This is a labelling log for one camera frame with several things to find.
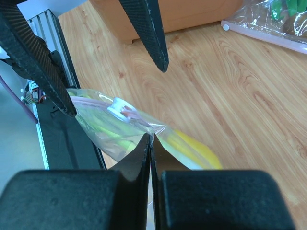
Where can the fake green celery stalk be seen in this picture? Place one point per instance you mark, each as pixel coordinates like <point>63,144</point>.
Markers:
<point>105,130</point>

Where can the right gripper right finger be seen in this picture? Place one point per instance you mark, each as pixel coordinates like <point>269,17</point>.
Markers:
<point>186,199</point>

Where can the clear zip bag pink slider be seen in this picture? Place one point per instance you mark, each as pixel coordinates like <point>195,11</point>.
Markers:
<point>138,122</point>

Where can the orange plastic basket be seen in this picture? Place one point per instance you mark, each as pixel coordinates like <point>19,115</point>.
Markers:
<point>176,15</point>

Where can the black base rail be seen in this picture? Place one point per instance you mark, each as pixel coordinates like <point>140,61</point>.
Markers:
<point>63,143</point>

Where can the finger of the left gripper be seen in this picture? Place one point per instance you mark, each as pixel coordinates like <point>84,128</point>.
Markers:
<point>145,17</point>
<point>31,58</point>

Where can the zip bag with dotted fruit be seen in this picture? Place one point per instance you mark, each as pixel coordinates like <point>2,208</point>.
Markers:
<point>280,22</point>

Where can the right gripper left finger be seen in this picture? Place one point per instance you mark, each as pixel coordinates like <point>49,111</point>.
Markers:
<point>113,199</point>

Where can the fake yellow lemon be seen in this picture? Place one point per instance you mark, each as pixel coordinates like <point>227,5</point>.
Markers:
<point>190,152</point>

